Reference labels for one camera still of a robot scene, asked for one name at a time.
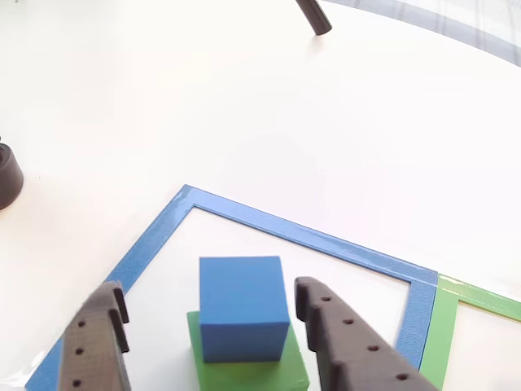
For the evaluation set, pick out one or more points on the green cube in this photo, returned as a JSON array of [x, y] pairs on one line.
[[252, 374]]

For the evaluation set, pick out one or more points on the small blue cube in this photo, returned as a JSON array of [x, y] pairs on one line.
[[242, 301]]

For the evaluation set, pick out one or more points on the black tripod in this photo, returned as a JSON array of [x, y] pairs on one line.
[[313, 14]]

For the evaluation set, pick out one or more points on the green square frame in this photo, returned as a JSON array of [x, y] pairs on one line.
[[441, 334]]

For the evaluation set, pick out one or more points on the blue square frame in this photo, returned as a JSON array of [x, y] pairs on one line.
[[146, 244]]

